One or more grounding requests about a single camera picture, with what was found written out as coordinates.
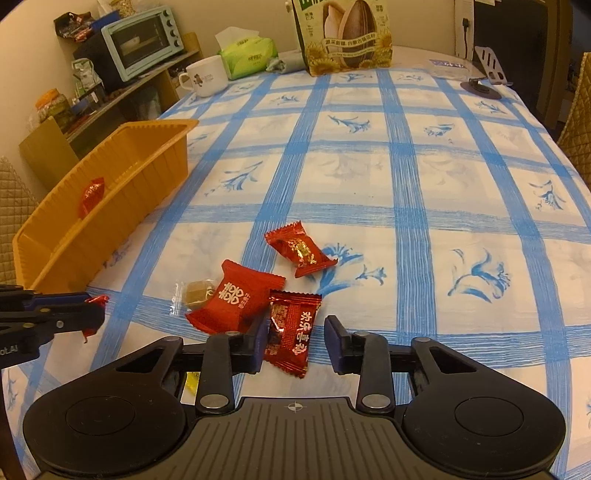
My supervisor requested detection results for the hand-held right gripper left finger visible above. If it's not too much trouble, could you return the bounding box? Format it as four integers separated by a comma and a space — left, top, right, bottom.
99, 318, 271, 415

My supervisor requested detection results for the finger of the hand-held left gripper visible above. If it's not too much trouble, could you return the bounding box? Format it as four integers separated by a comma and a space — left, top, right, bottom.
0, 285, 93, 309
0, 303, 105, 345

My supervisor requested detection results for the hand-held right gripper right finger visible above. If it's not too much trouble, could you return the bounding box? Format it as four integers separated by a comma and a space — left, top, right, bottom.
324, 315, 490, 413

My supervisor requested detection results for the red foil candy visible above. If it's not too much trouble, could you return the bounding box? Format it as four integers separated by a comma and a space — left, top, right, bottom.
78, 176, 106, 219
82, 295, 110, 344

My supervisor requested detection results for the dark red candy yellow print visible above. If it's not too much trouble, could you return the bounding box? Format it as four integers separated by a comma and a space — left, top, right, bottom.
264, 291, 323, 379

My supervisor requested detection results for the red candy white print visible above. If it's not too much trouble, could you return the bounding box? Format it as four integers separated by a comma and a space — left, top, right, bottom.
185, 259, 286, 335

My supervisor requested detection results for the clear brown candy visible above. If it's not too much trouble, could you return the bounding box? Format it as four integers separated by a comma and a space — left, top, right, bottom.
173, 277, 218, 317

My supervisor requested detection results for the red candy gold label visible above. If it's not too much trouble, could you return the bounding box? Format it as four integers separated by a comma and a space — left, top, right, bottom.
264, 222, 339, 278

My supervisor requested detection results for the orange plastic tray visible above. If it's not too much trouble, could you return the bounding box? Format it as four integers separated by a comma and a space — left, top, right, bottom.
11, 119, 200, 292

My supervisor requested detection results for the wooden chair quilted cover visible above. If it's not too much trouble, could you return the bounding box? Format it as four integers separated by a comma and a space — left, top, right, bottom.
0, 115, 77, 287
556, 51, 591, 185

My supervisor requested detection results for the blue checked tablecloth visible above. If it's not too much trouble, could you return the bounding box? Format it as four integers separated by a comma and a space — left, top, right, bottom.
0, 69, 591, 480

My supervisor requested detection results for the orange lid jar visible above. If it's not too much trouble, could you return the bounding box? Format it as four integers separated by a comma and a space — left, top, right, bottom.
34, 89, 77, 132

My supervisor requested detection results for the white and green bag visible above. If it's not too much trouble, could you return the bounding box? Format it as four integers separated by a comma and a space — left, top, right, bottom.
71, 59, 103, 100

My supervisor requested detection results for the wooden shelf cabinet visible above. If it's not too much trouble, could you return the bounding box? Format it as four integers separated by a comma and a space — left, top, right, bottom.
58, 32, 204, 139

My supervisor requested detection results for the white mug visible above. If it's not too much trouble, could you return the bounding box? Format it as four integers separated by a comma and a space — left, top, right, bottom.
178, 55, 229, 97

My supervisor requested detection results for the teal toaster oven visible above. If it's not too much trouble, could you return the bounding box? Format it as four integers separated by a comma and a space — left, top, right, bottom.
100, 6, 184, 83

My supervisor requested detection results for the red and black snack bag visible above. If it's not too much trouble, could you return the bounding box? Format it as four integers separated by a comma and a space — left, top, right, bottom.
54, 11, 95, 42

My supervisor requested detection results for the grey cloth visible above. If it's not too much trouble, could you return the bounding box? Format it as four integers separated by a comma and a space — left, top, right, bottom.
265, 52, 305, 75

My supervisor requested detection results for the clear box purple label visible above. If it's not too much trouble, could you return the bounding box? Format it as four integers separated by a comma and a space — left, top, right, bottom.
427, 58, 469, 79

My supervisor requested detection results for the green tissue pack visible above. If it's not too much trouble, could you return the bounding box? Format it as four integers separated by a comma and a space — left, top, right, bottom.
215, 28, 278, 80

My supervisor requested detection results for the green sunflower seed bag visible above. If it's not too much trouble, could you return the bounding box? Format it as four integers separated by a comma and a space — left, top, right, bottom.
291, 0, 394, 77

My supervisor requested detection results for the grey phone stand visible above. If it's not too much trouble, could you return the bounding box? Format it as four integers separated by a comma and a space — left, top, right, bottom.
462, 46, 513, 100

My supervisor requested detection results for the black and white appliance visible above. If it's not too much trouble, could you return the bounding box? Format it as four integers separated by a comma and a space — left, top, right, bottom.
455, 0, 561, 116

